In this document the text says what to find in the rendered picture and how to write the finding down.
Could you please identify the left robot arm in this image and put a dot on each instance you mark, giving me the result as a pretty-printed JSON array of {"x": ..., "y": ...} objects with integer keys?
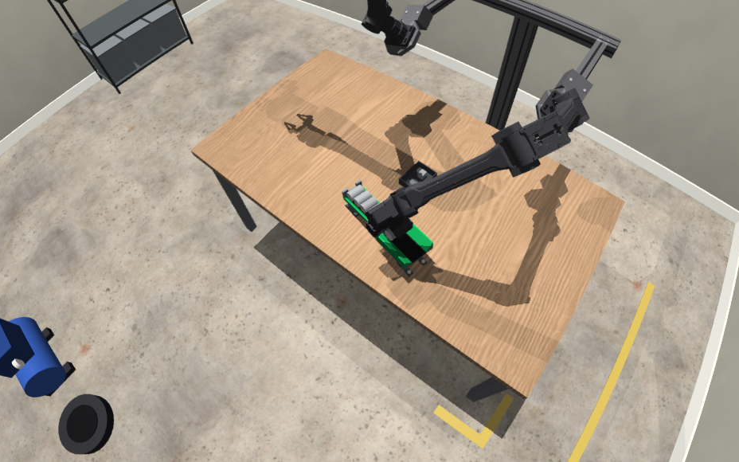
[{"x": 511, "y": 146}]

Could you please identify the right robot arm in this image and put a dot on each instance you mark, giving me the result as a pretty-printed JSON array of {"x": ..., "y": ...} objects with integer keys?
[{"x": 379, "y": 20}]

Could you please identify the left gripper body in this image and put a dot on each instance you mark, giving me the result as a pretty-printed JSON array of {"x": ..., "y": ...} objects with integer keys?
[{"x": 407, "y": 223}]

